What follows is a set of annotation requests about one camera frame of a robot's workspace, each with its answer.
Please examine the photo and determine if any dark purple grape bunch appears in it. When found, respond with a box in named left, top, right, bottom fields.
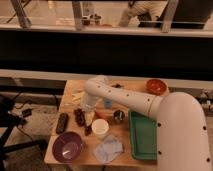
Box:
left=74, top=108, right=92, bottom=136

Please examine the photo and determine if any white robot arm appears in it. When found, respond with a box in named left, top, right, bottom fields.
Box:
left=80, top=75, right=213, bottom=171

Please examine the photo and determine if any green plastic tray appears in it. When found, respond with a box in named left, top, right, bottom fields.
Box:
left=128, top=111, right=157, bottom=160

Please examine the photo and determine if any orange carrot toy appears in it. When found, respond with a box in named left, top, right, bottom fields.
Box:
left=95, top=109, right=109, bottom=121

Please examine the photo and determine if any white paper cup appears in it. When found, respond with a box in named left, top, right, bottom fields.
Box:
left=92, top=119, right=109, bottom=139

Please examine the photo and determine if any blue plastic cup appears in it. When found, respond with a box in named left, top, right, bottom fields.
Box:
left=103, top=99, right=112, bottom=109

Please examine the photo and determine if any wooden table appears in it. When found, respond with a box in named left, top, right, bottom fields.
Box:
left=44, top=80, right=157, bottom=170

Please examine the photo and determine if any black remote control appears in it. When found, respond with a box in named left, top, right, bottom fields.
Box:
left=56, top=113, right=68, bottom=134

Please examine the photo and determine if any small metal can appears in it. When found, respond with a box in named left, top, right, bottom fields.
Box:
left=113, top=110, right=125, bottom=124

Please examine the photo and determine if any purple plastic bowl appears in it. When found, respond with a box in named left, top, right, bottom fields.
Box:
left=52, top=131, right=83, bottom=163

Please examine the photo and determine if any light blue cloth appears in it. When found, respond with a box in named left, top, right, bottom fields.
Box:
left=93, top=135, right=123, bottom=164

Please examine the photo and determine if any red bowl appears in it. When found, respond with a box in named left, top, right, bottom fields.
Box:
left=146, top=79, right=167, bottom=95

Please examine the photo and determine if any person in background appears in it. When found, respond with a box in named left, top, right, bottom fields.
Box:
left=118, top=1, right=166, bottom=27

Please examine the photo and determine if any black handled tool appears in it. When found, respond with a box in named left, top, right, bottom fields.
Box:
left=112, top=83, right=124, bottom=88

